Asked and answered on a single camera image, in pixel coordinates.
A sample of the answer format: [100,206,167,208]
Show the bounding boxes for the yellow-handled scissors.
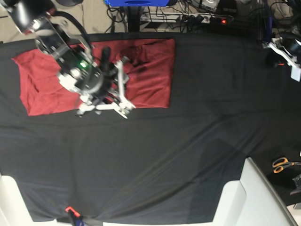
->
[272,157,301,174]

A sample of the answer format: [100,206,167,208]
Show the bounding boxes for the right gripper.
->
[34,16,136,118]

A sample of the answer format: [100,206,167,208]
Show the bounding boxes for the blue clamp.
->
[65,206,87,226]
[262,16,273,42]

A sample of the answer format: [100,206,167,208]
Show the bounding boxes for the black table cloth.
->
[0,32,301,225]

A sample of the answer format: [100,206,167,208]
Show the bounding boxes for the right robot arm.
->
[0,0,135,118]

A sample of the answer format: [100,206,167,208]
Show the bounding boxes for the black stand post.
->
[126,7,142,32]

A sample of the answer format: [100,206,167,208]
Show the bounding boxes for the blue clamp at bottom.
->
[65,206,87,226]

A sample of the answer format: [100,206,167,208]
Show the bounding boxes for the blue clamp at right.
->
[262,16,273,42]

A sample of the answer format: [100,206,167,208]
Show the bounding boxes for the white table frame right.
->
[213,157,297,226]

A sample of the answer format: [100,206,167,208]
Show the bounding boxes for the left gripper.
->
[262,32,301,82]

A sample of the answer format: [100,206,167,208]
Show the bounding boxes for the blue plastic box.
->
[104,0,169,7]

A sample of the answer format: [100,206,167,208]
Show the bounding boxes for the red long-sleeve shirt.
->
[13,39,175,116]

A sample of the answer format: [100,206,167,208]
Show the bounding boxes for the white power strip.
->
[140,11,233,24]

